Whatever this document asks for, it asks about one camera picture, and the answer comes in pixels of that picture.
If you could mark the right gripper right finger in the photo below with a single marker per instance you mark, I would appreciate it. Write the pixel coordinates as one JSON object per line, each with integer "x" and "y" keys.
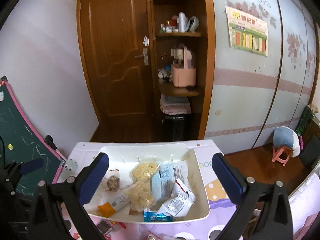
{"x": 274, "y": 220}

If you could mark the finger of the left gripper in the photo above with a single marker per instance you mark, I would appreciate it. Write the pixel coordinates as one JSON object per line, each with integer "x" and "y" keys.
{"x": 31, "y": 166}

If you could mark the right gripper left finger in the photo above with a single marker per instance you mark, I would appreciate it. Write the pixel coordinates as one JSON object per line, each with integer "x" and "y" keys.
{"x": 46, "y": 220}

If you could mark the yellow crisps snack bag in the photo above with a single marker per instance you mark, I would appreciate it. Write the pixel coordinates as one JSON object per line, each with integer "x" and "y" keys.
{"x": 140, "y": 197}

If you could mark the yellow noodle snack bag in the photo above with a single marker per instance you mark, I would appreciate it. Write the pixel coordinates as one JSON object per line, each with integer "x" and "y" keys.
{"x": 144, "y": 171}

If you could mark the blue candy wrapper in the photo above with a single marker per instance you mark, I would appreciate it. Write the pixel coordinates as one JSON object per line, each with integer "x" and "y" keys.
{"x": 153, "y": 216}

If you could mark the orange white snack packet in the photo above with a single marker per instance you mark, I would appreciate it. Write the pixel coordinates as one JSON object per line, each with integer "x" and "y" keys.
{"x": 114, "y": 204}

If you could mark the pink cartoon table cloth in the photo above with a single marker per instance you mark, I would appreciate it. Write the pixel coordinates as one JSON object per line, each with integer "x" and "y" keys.
{"x": 221, "y": 208}

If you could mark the brown nut snack packet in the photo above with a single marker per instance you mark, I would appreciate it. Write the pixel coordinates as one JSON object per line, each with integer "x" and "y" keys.
{"x": 112, "y": 180}

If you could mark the dark red small packet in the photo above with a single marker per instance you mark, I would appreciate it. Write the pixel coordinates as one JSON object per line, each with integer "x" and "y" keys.
{"x": 106, "y": 227}

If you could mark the pink small stool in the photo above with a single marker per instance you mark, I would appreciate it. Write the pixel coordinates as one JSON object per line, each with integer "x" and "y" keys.
{"x": 281, "y": 155}

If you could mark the white plastic storage tray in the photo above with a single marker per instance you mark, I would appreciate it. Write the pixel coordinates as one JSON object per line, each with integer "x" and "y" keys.
{"x": 125, "y": 157}

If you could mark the blue white plush pillow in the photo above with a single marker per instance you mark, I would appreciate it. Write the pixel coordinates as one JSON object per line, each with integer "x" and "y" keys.
{"x": 284, "y": 136}

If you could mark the blue white snack packet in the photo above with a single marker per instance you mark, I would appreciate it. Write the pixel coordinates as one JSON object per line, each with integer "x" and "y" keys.
{"x": 162, "y": 182}

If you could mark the stack of folded cloths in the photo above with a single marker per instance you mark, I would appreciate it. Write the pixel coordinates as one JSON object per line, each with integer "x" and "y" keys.
{"x": 175, "y": 105}

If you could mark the brown wooden door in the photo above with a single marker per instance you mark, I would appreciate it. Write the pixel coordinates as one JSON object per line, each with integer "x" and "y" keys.
{"x": 113, "y": 32}

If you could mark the white cylinder bottle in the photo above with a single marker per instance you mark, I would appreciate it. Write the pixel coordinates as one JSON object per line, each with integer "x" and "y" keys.
{"x": 182, "y": 22}

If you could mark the wooden corner shelf unit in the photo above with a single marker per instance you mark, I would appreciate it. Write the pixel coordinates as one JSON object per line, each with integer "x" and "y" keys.
{"x": 200, "y": 40}

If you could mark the green chalkboard pink frame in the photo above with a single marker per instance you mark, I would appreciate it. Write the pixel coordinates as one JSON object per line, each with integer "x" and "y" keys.
{"x": 20, "y": 142}

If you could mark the pink handled basket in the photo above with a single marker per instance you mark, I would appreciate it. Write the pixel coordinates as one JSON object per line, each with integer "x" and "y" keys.
{"x": 183, "y": 71}

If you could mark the silver door handle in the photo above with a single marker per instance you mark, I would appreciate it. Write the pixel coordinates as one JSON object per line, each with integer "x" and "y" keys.
{"x": 144, "y": 56}

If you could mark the colourful wall poster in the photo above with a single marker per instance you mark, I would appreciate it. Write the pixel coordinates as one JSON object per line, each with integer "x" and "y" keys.
{"x": 247, "y": 32}

